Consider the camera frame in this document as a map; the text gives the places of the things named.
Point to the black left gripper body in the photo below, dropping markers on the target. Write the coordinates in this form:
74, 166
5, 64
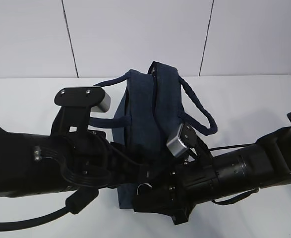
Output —
97, 162

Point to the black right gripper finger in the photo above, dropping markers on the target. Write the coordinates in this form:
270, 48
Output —
152, 199

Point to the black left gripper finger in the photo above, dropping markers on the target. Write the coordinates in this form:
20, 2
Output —
142, 172

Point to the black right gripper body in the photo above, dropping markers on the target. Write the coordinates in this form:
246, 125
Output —
192, 185

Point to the dark blue lunch bag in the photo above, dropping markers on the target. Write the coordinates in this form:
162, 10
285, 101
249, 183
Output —
150, 109

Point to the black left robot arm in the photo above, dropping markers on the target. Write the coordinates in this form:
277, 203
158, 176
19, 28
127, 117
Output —
72, 156

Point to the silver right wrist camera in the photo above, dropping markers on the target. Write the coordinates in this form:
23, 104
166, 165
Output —
182, 139

